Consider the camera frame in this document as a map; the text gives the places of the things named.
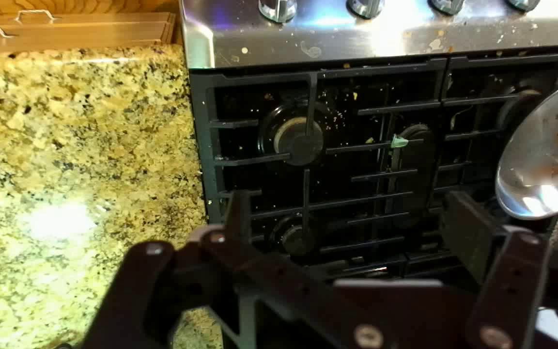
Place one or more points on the small black burner cap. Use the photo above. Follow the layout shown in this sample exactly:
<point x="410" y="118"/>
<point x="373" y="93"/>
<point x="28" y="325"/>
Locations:
<point x="297" y="236"/>

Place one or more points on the large metal spoon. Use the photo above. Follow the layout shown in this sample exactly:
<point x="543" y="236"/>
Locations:
<point x="543" y="161"/>

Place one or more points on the large black burner cap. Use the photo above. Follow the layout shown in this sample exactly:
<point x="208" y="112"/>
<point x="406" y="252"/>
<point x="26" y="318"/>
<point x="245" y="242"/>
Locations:
<point x="295" y="135"/>

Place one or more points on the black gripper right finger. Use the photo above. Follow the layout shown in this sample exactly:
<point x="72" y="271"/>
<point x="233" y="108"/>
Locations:
<point x="508" y="291"/>

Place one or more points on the oval black burner cap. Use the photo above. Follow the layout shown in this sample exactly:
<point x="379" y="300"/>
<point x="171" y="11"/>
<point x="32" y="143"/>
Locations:
<point x="417" y="161"/>

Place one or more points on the small green scrap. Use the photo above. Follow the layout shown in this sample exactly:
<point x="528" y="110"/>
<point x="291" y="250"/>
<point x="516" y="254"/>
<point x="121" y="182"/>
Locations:
<point x="400" y="139"/>

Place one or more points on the black cast iron grate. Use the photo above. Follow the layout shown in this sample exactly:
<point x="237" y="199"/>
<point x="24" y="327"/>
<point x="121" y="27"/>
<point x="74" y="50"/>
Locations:
<point x="382" y="106"/>
<point x="479" y="97"/>

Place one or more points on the medium black burner cap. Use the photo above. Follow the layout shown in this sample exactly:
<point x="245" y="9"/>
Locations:
<point x="516" y="106"/>

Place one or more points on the metal stove knob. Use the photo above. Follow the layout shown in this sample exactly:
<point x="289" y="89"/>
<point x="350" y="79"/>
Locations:
<point x="446" y="4"/>
<point x="524" y="2"/>
<point x="278" y="7"/>
<point x="365" y="6"/>

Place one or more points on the wooden cabinet drawer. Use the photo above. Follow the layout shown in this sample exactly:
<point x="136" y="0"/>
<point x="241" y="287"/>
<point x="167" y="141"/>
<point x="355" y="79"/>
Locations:
<point x="86" y="33"/>

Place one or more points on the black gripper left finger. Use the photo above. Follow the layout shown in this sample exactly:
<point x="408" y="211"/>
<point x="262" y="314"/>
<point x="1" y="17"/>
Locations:
<point x="164" y="291"/>

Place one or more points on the stainless steel gas stove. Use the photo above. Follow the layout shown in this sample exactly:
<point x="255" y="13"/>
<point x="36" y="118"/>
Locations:
<point x="357" y="35"/>

